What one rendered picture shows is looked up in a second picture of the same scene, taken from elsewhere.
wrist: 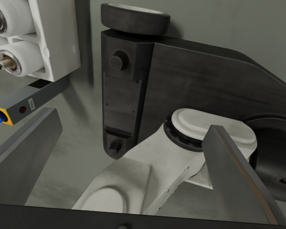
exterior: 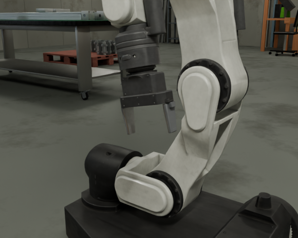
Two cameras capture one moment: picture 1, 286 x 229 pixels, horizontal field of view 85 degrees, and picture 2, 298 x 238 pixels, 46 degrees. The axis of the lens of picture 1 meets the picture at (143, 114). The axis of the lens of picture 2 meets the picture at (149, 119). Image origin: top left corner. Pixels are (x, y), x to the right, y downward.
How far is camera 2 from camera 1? 0.69 m
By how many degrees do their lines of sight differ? 51
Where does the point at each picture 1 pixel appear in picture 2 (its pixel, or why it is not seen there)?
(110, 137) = (267, 212)
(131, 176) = (192, 141)
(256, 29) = not seen: outside the picture
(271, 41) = not seen: outside the picture
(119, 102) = not seen: outside the picture
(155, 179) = (182, 144)
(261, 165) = (118, 162)
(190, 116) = (156, 199)
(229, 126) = (129, 190)
